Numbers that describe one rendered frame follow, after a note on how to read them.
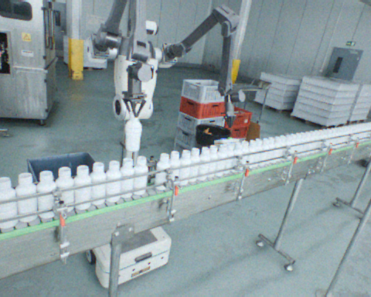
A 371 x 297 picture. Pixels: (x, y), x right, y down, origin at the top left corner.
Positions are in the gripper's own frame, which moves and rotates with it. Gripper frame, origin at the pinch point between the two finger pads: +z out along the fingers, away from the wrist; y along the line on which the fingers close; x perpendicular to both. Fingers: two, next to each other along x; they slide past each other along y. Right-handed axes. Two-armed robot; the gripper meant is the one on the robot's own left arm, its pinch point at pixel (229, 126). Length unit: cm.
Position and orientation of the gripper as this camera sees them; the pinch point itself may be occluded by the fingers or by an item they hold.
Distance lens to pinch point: 170.2
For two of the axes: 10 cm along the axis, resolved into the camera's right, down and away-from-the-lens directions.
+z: 0.7, 9.9, 1.0
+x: -6.0, -0.4, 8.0
